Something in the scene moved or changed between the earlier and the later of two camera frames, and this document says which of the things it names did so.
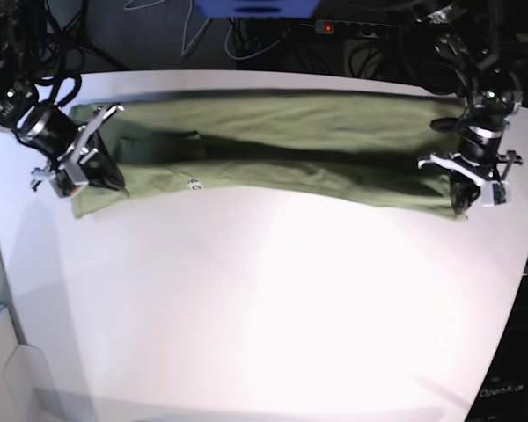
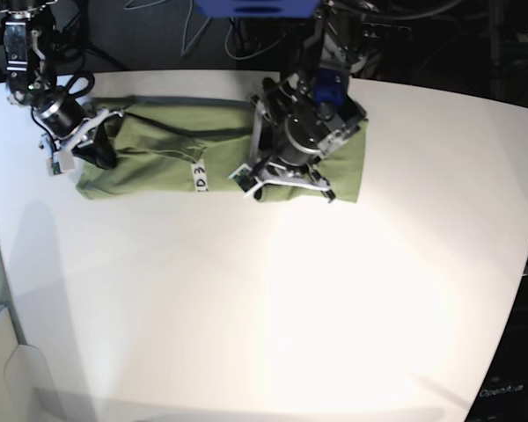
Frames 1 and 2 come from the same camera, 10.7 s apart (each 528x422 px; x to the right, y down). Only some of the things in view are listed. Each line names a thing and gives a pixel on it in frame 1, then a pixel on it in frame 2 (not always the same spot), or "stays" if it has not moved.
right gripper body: [480, 161] → [281, 170]
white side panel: [16, 385] stays
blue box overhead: [257, 9] stays
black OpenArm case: [513, 391] stays
